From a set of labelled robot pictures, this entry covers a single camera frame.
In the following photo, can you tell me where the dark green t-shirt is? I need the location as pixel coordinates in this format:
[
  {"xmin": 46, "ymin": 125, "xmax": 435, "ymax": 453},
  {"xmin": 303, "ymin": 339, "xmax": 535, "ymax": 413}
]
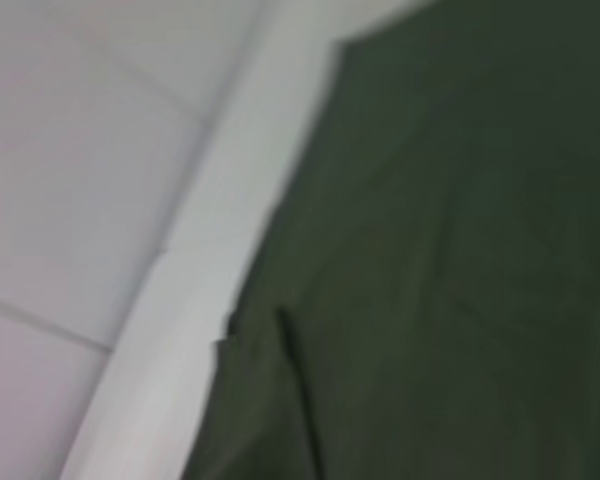
[{"xmin": 179, "ymin": 0, "xmax": 600, "ymax": 480}]

